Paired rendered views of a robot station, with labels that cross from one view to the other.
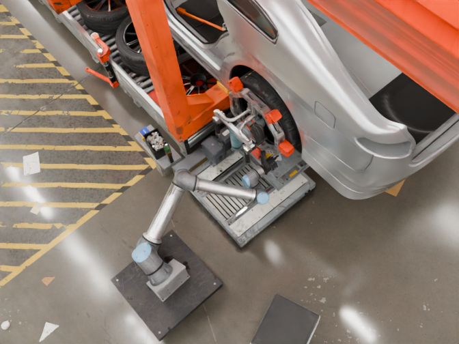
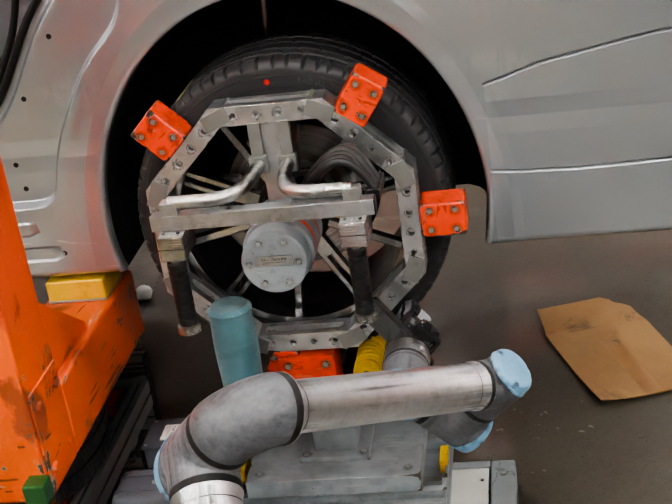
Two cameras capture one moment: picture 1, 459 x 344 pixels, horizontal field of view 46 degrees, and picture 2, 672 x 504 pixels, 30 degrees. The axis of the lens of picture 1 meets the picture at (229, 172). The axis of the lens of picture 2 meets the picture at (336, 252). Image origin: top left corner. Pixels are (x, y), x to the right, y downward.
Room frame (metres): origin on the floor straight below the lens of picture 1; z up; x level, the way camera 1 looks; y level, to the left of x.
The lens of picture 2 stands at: (0.55, 1.44, 1.80)
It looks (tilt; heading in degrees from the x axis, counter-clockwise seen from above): 24 degrees down; 312
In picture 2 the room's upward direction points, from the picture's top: 8 degrees counter-clockwise
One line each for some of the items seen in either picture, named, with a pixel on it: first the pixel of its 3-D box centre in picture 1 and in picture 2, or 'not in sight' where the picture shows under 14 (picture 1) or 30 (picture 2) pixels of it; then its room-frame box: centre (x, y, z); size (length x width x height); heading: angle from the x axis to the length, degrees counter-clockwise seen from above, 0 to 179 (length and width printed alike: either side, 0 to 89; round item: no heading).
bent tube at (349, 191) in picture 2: (251, 125); (315, 159); (2.03, -0.20, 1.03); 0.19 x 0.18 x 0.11; 121
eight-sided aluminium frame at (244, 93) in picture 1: (256, 121); (288, 226); (2.18, -0.25, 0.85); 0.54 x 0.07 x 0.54; 31
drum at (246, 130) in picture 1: (248, 127); (282, 240); (2.15, -0.19, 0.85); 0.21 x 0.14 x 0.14; 121
